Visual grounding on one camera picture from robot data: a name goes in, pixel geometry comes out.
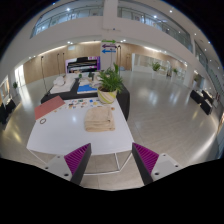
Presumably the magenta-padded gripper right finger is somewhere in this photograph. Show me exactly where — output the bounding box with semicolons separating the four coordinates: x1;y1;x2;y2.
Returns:
131;143;184;186

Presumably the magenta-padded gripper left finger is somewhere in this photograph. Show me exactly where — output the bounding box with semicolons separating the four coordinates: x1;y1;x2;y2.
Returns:
42;143;93;186

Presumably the beige towel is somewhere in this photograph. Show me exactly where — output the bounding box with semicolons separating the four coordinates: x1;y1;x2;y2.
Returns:
83;105;116;133

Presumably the sheet with colourful pictures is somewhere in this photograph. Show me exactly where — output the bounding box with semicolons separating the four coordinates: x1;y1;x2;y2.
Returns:
64;98;101;110

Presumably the pink flat board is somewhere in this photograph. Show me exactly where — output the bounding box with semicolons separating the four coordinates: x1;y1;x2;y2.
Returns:
33;95;67;121

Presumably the black display platform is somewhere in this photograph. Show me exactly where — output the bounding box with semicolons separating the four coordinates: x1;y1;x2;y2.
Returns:
40;77;131;122

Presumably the potted plant in striped pot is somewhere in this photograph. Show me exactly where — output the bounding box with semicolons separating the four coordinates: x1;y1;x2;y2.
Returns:
96;63;125;105

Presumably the architectural model on blue base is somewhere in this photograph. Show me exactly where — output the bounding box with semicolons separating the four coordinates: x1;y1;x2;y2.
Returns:
76;78;101;95

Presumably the white architectural model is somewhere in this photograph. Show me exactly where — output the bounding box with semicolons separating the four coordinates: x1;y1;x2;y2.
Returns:
49;74;77;95

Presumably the group of black chairs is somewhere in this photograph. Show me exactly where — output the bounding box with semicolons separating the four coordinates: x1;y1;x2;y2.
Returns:
189;89;216;116
0;99;17;125

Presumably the black floor lamp pole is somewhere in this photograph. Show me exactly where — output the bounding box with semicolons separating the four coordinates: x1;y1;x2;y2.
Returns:
40;55;48;95

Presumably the black piano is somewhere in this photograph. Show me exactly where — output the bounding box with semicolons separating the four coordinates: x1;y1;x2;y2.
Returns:
65;55;102;74

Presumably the sign with coloured arrows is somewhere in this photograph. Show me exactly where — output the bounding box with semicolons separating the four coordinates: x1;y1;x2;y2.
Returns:
100;39;118;55

